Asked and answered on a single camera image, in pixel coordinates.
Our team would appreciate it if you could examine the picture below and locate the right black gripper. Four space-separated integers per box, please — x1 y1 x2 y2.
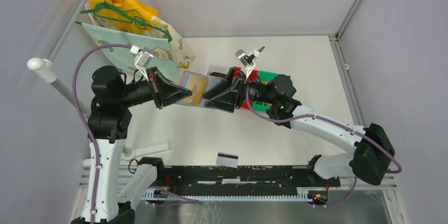
203 68 276 113

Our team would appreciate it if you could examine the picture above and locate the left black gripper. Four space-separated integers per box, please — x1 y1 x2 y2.
117 66 192 108

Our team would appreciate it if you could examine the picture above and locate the tan leather card holder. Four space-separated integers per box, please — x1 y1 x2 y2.
180 70 221 108

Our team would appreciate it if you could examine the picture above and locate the silver magnetic stripe card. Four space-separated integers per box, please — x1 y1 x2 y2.
216 152 239 168

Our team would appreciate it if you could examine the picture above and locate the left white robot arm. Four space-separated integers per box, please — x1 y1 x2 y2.
72 66 192 223

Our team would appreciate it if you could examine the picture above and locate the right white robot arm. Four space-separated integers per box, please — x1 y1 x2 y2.
202 68 402 186

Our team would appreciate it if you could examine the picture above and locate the white plastic bin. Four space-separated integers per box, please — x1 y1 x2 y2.
205 64 231 75

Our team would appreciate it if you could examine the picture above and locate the red plastic bin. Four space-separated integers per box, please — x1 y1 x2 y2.
233 67 261 109

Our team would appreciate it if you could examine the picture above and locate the cream patterned cloth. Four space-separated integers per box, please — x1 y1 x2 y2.
150 16 195 69

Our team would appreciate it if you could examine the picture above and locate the green plastic bin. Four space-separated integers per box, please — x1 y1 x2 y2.
249 70 278 113

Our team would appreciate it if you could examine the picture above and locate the green clothes hanger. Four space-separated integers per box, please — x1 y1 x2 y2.
79 2 173 42

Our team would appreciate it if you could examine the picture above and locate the yellow garment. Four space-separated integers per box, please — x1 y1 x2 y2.
85 0 166 37

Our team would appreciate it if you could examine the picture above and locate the light green patterned cloth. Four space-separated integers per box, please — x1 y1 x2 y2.
82 23 180 82

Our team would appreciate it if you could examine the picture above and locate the metal clothes rack pole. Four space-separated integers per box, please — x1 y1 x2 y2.
27 0 134 156

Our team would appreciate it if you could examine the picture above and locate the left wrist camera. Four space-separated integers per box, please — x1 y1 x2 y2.
130 45 154 80

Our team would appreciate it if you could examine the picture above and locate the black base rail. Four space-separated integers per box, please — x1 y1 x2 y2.
153 165 341 196

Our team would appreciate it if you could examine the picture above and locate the white cable duct strip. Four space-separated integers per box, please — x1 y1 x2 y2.
142 189 312 203

